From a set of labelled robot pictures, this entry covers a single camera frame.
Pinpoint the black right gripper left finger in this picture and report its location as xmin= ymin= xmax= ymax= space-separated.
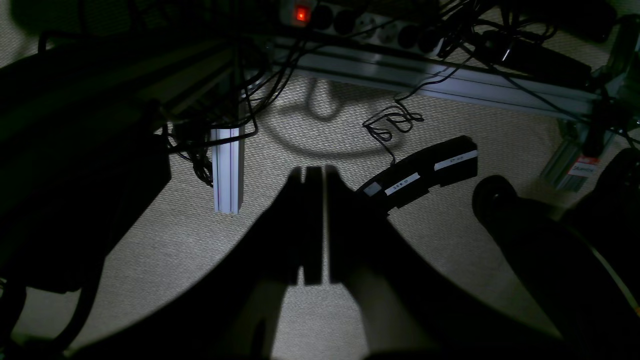
xmin=80 ymin=166 xmax=323 ymax=360

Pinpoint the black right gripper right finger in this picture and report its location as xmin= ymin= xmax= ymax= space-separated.
xmin=325 ymin=165 xmax=579 ymax=360

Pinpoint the aluminium profile leg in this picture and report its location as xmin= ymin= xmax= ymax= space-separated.
xmin=211 ymin=139 xmax=245 ymax=214

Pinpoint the black labelled device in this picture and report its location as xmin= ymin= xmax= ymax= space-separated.
xmin=356 ymin=136 xmax=479 ymax=214

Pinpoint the black office chair base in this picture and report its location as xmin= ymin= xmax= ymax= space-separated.
xmin=471 ymin=148 xmax=639 ymax=360

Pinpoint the thin black cable loop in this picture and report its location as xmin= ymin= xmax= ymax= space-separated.
xmin=362 ymin=97 xmax=425 ymax=166

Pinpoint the aluminium frame rail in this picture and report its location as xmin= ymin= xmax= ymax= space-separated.
xmin=296 ymin=33 xmax=599 ymax=119

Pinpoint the white power strip red switch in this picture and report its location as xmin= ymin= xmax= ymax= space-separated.
xmin=279 ymin=0 xmax=443 ymax=57

